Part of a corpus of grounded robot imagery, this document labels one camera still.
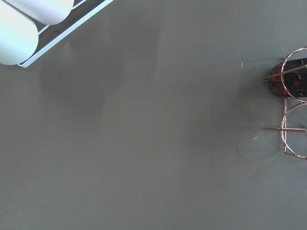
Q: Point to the tea bottle front rack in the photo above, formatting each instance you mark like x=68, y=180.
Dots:
x=295, y=82

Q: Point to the white mug rack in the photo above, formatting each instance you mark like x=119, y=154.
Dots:
x=51, y=35

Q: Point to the pink mug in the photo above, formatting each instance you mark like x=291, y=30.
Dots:
x=48, y=12

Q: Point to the white mug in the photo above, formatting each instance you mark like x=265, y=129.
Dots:
x=18, y=35

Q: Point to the copper wire bottle rack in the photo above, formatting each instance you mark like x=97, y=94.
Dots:
x=290, y=105

